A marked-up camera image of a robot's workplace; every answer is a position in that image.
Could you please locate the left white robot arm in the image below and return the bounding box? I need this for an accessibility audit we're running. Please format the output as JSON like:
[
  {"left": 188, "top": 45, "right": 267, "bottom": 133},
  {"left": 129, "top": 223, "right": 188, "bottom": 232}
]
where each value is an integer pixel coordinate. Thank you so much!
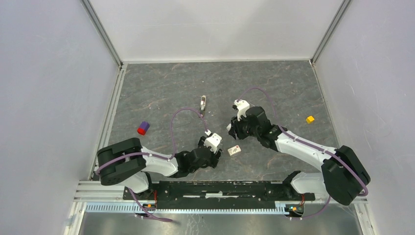
[{"left": 95, "top": 133, "right": 222, "bottom": 200}]

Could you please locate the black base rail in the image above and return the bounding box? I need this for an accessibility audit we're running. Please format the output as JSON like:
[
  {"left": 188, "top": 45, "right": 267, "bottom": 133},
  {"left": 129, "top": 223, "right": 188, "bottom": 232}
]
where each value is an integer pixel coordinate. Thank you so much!
[{"left": 136, "top": 181, "right": 316, "bottom": 210}]

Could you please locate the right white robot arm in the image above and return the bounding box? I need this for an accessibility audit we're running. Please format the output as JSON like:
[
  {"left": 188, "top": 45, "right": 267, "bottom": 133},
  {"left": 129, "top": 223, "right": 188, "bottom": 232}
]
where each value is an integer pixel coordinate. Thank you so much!
[{"left": 227, "top": 104, "right": 371, "bottom": 206}]

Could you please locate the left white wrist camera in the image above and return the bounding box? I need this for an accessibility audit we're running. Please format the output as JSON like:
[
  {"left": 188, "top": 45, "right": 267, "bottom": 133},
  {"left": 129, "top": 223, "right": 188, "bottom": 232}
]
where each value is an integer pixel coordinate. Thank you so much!
[{"left": 204, "top": 130, "right": 222, "bottom": 154}]

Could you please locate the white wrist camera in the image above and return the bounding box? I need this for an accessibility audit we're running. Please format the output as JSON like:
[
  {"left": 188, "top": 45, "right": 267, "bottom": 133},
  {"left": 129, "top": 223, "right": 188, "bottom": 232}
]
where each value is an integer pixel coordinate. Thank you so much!
[
  {"left": 232, "top": 99, "right": 250, "bottom": 121},
  {"left": 204, "top": 130, "right": 222, "bottom": 154}
]

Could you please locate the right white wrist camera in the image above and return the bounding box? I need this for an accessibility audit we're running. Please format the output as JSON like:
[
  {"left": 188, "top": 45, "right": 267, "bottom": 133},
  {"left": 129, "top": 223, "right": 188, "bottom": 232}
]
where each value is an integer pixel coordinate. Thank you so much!
[{"left": 232, "top": 99, "right": 250, "bottom": 121}]

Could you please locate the small white staples box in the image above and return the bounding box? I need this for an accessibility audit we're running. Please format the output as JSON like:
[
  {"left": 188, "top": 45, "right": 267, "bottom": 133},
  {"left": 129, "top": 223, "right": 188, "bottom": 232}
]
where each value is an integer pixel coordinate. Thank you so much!
[{"left": 227, "top": 145, "right": 241, "bottom": 156}]

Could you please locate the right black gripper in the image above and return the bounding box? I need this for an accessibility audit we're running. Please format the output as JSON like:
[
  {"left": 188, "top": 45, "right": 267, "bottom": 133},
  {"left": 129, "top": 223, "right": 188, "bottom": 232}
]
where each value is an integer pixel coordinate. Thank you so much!
[{"left": 228, "top": 112, "right": 260, "bottom": 141}]

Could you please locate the purple and red block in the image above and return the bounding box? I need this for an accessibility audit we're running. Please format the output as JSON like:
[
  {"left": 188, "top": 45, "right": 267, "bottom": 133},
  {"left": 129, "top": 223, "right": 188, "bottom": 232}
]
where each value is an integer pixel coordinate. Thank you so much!
[{"left": 137, "top": 121, "right": 150, "bottom": 136}]

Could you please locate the yellow cube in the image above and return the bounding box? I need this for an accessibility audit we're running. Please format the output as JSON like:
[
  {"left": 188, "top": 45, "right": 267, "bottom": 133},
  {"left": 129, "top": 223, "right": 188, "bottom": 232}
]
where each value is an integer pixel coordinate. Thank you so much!
[{"left": 306, "top": 116, "right": 315, "bottom": 124}]

